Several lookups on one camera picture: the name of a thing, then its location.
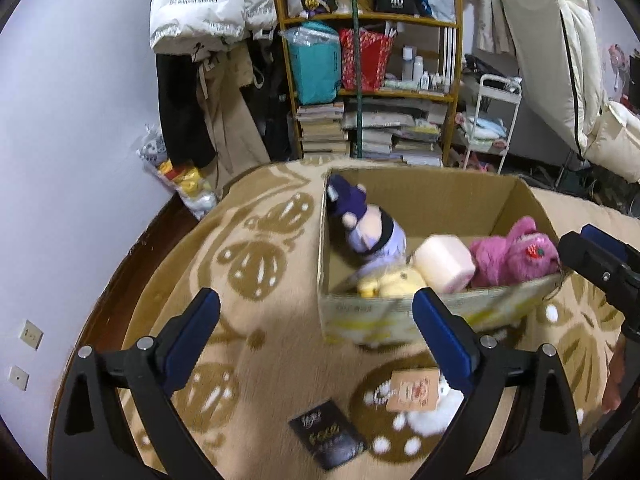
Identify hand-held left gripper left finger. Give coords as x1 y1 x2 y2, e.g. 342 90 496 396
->
50 287 222 480

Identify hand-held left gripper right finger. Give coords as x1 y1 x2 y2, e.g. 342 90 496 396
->
411 287 586 480

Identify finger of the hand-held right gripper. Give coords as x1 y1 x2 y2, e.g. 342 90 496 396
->
557 231 640 302
581 224 640 265

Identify magenta plush bear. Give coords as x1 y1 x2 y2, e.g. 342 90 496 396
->
467 216 561 288

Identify pink cylindrical plush toy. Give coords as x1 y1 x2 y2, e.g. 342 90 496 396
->
412 235 477 292

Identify yellow plush toy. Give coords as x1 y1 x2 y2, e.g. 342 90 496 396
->
356 262 426 297

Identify purple-haired plush doll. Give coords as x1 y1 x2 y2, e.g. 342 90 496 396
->
326 174 408 267

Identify printed cardboard box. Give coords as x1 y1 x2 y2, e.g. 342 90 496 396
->
317 167 571 346

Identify person's right hand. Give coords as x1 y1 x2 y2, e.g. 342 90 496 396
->
602 336 630 413

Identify beige paper card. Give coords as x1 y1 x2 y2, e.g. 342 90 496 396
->
387 369 442 412

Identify white fluffy plush toy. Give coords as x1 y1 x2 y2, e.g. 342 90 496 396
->
397 380 467 437

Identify beige patterned blanket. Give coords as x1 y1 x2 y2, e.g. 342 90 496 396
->
117 157 640 480

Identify plastic bag of toys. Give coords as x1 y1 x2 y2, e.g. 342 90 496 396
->
137 125 221 221

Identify black packet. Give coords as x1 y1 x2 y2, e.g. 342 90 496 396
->
288 399 368 471

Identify light blue folded cloth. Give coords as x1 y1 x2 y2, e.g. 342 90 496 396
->
462 115 507 139

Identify pink fan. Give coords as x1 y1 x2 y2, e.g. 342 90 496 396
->
607 42 632 106

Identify cream folded mattress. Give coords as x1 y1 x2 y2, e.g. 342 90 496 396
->
490 0 640 184

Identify white rolling cart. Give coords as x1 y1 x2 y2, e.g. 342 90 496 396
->
457 74 523 173

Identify black item on cart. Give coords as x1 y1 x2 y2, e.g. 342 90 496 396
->
462 55 521 82

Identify stack of books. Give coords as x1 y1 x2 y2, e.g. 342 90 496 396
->
296 100 446 167

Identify beige hanging coat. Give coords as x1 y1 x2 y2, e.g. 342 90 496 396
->
195 45 272 177

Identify black hanging coat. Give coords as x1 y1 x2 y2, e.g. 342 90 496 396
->
156 52 217 168

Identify wooden bookshelf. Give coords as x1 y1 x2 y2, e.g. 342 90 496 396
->
272 0 463 166

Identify dark hanging clothes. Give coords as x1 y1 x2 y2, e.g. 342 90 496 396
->
240 40 295 163

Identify group of cosmetic bottles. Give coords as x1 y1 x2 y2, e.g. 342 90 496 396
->
400 45 451 93

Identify cream patterned curtain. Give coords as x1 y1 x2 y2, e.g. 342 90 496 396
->
450 0 601 56

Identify green pole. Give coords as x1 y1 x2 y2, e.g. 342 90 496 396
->
344 0 366 158

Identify teal shopping bag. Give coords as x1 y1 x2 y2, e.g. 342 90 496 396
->
287 22 342 106

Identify red gift bag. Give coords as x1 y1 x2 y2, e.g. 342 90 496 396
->
339 27 396 93

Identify clear plastic bag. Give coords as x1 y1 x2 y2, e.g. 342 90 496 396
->
280 24 341 52

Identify white puffer jacket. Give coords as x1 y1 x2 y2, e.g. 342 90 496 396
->
149 0 278 53

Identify tangle of cables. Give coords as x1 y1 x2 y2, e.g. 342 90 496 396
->
522 160 618 207

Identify dark wooden bed frame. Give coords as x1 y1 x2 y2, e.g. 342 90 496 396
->
45 192 203 480

